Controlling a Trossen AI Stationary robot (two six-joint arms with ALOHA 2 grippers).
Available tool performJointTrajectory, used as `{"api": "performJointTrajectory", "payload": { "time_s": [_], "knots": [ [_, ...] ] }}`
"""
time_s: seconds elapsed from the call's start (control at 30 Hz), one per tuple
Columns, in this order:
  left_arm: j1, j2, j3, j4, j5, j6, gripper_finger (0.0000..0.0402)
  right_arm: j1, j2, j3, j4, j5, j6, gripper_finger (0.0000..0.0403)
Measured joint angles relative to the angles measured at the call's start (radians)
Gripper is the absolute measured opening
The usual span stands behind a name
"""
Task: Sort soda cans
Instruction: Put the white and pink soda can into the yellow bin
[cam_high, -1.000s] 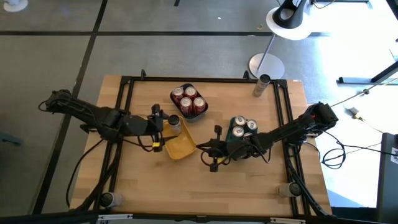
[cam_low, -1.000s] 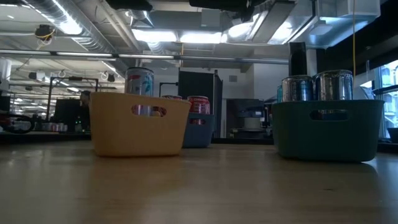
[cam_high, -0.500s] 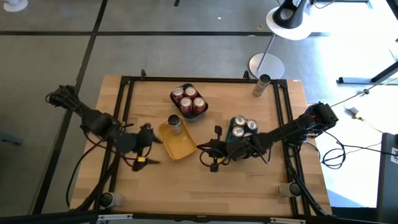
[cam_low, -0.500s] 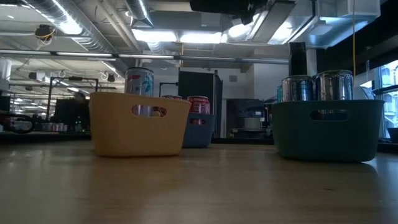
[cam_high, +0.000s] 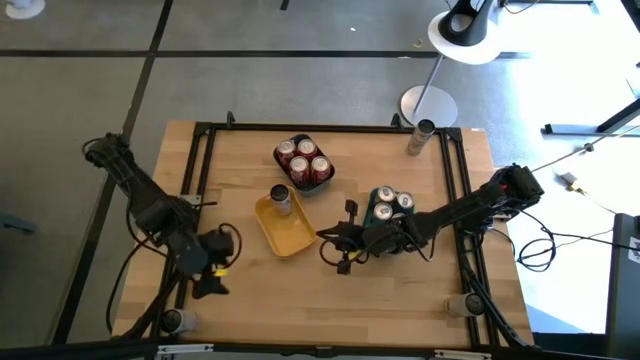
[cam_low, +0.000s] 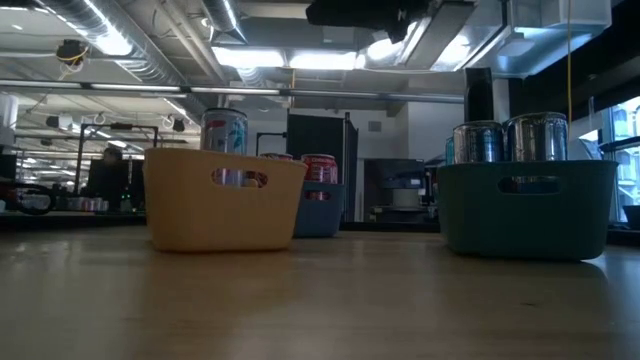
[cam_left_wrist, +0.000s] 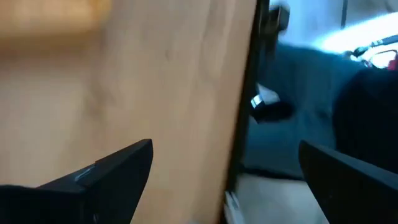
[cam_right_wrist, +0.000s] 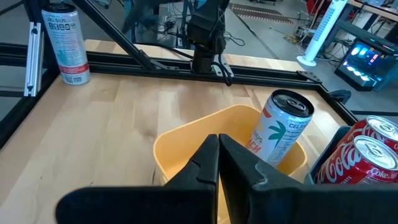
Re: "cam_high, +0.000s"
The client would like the black desk foot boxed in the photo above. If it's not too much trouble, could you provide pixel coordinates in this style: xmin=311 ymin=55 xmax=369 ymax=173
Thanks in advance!
xmin=543 ymin=97 xmax=640 ymax=136

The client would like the silver metal bracket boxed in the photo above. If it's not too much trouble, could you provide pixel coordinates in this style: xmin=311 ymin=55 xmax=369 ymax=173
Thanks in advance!
xmin=157 ymin=343 xmax=215 ymax=357
xmin=433 ymin=349 xmax=494 ymax=360

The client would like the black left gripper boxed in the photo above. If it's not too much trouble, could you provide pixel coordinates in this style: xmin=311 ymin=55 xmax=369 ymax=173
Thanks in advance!
xmin=192 ymin=228 xmax=236 ymax=300

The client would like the dark blue plastic tray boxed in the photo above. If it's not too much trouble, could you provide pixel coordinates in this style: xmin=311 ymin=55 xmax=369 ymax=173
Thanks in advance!
xmin=273 ymin=133 xmax=336 ymax=193

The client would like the white round lamp stand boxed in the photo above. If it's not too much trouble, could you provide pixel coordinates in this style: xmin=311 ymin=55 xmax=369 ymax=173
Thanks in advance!
xmin=398 ymin=9 xmax=504 ymax=129

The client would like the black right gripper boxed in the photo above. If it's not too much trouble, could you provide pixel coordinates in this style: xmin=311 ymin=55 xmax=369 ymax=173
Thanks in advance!
xmin=316 ymin=199 xmax=426 ymax=275

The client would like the black aluminium table frame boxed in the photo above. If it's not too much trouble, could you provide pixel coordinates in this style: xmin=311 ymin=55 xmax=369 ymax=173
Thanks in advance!
xmin=112 ymin=110 xmax=534 ymax=351

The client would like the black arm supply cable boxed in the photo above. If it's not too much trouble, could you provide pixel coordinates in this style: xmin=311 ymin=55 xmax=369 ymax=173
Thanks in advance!
xmin=104 ymin=222 xmax=169 ymax=335

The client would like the yellow plastic tray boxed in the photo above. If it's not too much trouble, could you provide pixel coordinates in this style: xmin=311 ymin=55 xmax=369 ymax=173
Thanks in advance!
xmin=253 ymin=192 xmax=318 ymax=259

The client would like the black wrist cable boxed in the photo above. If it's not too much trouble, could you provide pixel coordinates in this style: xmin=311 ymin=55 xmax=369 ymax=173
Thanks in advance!
xmin=214 ymin=222 xmax=244 ymax=266
xmin=318 ymin=238 xmax=374 ymax=269

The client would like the grey cable with black clip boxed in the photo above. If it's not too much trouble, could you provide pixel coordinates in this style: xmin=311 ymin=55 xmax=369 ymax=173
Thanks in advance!
xmin=532 ymin=123 xmax=640 ymax=174

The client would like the black cabinet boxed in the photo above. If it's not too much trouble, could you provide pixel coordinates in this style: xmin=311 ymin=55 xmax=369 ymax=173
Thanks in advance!
xmin=604 ymin=212 xmax=640 ymax=359

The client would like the green plastic tray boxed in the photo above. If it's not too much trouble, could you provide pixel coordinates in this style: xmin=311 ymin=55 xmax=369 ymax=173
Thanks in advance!
xmin=362 ymin=187 xmax=417 ymax=256

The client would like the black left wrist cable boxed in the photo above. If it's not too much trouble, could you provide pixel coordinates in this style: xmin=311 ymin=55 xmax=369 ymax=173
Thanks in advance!
xmin=214 ymin=222 xmax=244 ymax=266

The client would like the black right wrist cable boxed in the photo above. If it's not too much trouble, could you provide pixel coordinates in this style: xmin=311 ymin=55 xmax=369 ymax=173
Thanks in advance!
xmin=318 ymin=238 xmax=374 ymax=269

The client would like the red soda can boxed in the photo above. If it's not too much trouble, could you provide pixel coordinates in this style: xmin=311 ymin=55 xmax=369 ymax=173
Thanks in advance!
xmin=276 ymin=138 xmax=298 ymax=166
xmin=296 ymin=138 xmax=318 ymax=161
xmin=309 ymin=155 xmax=333 ymax=184
xmin=288 ymin=155 xmax=311 ymax=187

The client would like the grey power adapter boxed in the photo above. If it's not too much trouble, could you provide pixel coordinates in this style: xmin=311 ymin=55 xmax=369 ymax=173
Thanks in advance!
xmin=553 ymin=170 xmax=586 ymax=195

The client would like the white round stand base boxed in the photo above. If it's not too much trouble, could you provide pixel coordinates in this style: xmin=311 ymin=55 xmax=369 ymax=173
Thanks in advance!
xmin=3 ymin=0 xmax=47 ymax=21

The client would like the black looped floor cable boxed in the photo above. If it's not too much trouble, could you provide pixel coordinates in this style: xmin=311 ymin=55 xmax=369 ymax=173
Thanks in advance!
xmin=516 ymin=225 xmax=640 ymax=274

